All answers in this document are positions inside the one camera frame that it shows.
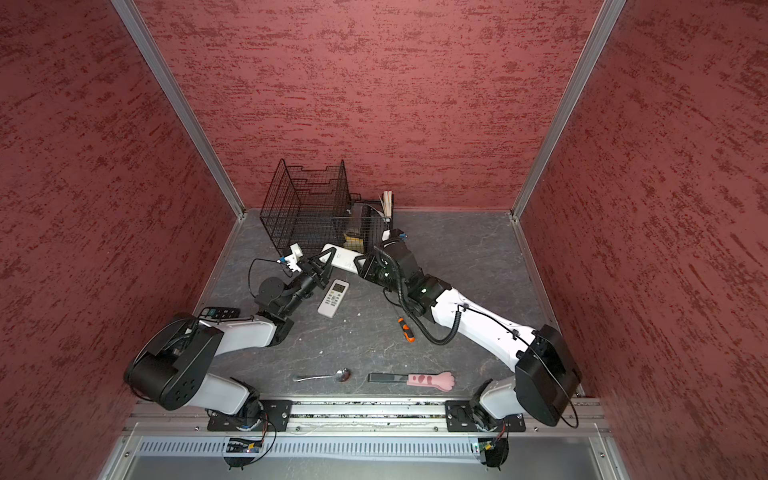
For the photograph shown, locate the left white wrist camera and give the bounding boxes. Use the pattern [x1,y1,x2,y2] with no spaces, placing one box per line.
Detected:
[280,243,303,272]

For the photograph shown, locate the black calculator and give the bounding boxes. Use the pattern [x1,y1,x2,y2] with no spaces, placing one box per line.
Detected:
[198,307,241,321]

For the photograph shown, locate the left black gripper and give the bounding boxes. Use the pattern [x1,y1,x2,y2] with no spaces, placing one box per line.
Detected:
[282,247,338,315]

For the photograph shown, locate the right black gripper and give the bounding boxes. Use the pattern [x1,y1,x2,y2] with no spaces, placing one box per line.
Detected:
[353,252,409,296]

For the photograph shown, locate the grey white remote control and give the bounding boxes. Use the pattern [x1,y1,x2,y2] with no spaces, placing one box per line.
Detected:
[321,244,362,275]

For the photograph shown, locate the orange black screwdriver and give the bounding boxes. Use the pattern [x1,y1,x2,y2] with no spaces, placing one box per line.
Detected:
[398,317,415,343]

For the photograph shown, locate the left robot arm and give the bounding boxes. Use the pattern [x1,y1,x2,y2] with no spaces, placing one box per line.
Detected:
[124,246,336,431]

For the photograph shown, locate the white air conditioner remote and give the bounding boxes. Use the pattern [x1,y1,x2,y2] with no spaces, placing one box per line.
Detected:
[317,279,349,318]

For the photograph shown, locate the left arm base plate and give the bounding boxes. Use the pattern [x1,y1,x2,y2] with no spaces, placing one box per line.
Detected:
[206,399,294,434]

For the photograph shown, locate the black wire basket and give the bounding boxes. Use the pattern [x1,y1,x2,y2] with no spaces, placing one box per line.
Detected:
[259,160,394,256]

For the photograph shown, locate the metal spoon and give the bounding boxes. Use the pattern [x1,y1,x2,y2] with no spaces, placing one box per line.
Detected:
[292,368,352,383]

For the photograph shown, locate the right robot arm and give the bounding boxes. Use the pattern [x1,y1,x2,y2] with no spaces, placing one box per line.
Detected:
[352,239,581,431]

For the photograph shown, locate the pink cat paw spatula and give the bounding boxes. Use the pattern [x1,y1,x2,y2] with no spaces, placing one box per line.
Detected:
[367,372,456,392]

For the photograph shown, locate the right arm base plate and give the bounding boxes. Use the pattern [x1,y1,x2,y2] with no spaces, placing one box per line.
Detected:
[444,400,526,434]

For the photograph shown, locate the yellow black brush in basket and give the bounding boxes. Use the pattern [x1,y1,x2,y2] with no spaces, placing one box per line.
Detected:
[343,203,365,253]

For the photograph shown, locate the wooden sticks in basket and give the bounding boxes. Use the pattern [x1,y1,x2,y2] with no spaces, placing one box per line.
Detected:
[380,191,393,220]

